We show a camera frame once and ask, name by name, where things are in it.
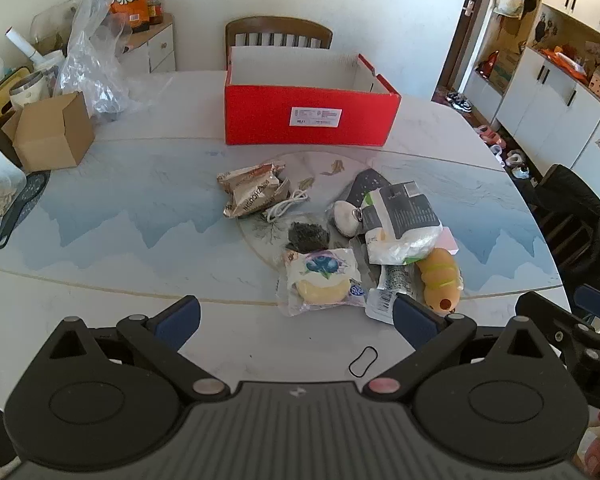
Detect pink eraser block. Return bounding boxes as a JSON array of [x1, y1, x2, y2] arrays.
[[437, 227, 459, 254]]

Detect yellow green cutting board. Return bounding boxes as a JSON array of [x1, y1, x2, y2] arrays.
[[0, 67, 32, 117]]

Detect red cardboard box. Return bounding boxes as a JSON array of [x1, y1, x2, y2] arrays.
[[224, 46, 402, 148]]

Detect white blue marble desktop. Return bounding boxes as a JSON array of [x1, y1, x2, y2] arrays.
[[0, 69, 566, 406]]

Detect clear packet of dark tea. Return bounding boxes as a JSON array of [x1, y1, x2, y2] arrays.
[[284, 220, 331, 254]]

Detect dark chair with black jacket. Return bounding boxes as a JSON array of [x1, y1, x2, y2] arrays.
[[524, 163, 600, 302]]

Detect white hanging plastic bag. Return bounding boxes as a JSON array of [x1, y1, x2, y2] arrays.
[[493, 0, 525, 20]]

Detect white cable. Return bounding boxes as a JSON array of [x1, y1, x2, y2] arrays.
[[265, 188, 311, 222]]

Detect small white cabinet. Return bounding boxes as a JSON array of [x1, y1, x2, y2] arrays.
[[121, 13, 177, 75]]

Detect white insulated cup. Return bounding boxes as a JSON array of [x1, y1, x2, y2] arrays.
[[8, 72, 49, 107]]

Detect black and white snack packet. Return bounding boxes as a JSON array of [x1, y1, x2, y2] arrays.
[[362, 182, 444, 265]]

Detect blueberry print bread packet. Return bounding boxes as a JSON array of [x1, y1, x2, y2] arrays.
[[277, 248, 367, 317]]

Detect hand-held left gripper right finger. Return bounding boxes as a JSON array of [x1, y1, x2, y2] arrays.
[[366, 293, 562, 404]]

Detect yellow caterpillar toy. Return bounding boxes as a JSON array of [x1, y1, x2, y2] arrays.
[[414, 248, 464, 316]]

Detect pink slippers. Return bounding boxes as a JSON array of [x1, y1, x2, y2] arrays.
[[474, 125, 507, 149]]

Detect person's right hand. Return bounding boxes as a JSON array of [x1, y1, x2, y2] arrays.
[[574, 408, 600, 477]]

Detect brown wooden chair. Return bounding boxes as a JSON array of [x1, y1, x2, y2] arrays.
[[224, 16, 334, 71]]

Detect brown cardboard box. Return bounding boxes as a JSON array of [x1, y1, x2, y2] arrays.
[[0, 91, 96, 174]]

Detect clear white plastic packet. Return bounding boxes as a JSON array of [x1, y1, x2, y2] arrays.
[[364, 262, 417, 322]]

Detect clear plastic bag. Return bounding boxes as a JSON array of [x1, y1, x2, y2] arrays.
[[54, 0, 147, 122]]

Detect black rice paddle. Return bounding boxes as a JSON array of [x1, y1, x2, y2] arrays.
[[0, 169, 51, 250]]

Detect white wall cabinets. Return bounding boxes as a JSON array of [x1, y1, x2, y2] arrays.
[[494, 0, 600, 181]]

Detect white shoes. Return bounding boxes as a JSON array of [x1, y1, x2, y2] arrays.
[[504, 151, 532, 179]]

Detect dark sneakers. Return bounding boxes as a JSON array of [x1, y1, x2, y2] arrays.
[[446, 91, 474, 112]]

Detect white paper roll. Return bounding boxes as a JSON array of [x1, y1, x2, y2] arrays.
[[4, 27, 39, 62]]

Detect orange snack bag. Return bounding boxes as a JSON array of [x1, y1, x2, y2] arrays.
[[103, 0, 150, 34]]

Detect black hair tie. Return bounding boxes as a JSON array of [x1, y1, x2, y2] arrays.
[[348, 345, 380, 377]]

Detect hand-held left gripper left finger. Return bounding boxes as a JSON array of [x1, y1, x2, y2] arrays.
[[49, 296, 230, 404]]

